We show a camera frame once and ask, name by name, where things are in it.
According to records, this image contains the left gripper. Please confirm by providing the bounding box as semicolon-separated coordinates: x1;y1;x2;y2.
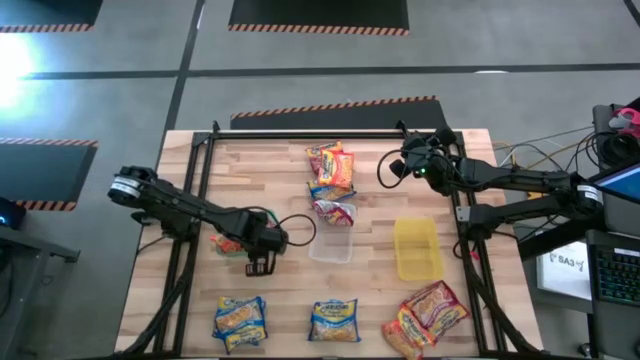
234;212;290;278

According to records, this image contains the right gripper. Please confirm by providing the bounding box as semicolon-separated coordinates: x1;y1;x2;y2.
390;127;464;196

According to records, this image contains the red-green snack packet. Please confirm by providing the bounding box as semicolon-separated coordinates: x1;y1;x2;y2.
209;233;250;259

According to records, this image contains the orange chicken noodle pack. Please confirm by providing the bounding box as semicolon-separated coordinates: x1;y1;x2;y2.
396;305;437;349
317;148;356;189
381;319;424;360

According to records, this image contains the clear plastic container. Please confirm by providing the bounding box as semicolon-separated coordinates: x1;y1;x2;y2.
307;201;358;265

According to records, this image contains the black mat with hazard stripe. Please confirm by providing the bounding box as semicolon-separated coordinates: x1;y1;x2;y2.
0;137;100;213
227;0;411;37
0;0;104;34
230;95;449;132

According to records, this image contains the yellow translucent plastic container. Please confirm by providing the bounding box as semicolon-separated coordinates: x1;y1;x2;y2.
392;216;445;283

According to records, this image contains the white paper sign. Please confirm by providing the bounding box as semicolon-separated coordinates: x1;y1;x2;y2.
535;241;592;302

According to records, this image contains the black equipment cart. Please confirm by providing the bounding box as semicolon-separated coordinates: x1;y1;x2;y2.
517;102;640;360

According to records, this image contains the laptop with blue screen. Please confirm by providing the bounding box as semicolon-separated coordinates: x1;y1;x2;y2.
584;160;640;207

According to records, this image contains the dark grey desk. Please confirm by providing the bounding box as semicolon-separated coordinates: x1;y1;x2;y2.
0;219;82;360

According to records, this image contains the black backlit keyboard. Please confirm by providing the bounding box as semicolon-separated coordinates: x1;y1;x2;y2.
585;228;640;307

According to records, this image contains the black device with blue light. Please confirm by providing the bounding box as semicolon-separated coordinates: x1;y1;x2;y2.
0;196;27;231

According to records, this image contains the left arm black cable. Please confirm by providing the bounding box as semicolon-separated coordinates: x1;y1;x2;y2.
274;212;318;249

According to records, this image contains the black aluminium rig frame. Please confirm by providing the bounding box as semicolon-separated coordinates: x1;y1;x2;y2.
113;119;547;359

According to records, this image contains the black coiled cable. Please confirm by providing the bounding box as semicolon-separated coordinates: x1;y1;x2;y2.
597;130;640;170

